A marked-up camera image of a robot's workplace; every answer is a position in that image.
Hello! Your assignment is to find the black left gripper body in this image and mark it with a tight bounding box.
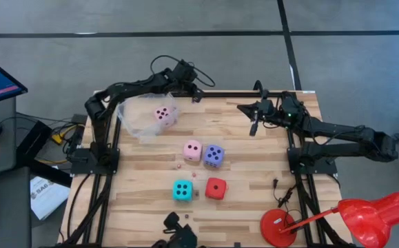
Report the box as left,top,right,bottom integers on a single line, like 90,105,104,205
166,61,202,97

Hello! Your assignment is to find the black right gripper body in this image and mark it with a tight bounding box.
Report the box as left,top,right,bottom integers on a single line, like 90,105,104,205
249,99,281,136

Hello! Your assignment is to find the large pink foam die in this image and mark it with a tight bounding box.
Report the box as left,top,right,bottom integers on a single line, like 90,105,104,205
183,139,203,163
154,105,176,127

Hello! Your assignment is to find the large purple foam die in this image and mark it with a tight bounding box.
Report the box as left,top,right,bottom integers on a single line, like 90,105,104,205
203,144,225,169

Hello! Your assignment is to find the clear plastic container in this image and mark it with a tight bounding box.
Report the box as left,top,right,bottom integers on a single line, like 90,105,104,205
116,92,180,139

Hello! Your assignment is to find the large teal foam die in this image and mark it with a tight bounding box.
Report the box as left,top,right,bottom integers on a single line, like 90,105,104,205
172,179,194,202

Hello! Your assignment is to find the large red foam die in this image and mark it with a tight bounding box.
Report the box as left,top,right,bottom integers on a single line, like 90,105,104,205
205,177,227,200

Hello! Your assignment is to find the red desk lamp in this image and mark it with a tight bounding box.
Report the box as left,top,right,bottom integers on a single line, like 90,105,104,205
260,192,399,248

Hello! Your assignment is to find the white printed booklet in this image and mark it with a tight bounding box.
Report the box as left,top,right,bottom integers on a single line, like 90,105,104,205
30,175,72,221

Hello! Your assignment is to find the grey side desk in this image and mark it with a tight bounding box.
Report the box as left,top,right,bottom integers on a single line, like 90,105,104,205
0,97,33,248

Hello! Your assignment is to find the black metal table frame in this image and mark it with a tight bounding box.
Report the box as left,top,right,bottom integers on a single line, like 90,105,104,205
59,90,358,248

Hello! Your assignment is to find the black lamp cable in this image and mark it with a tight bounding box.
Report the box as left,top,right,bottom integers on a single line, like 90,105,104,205
272,178,303,225

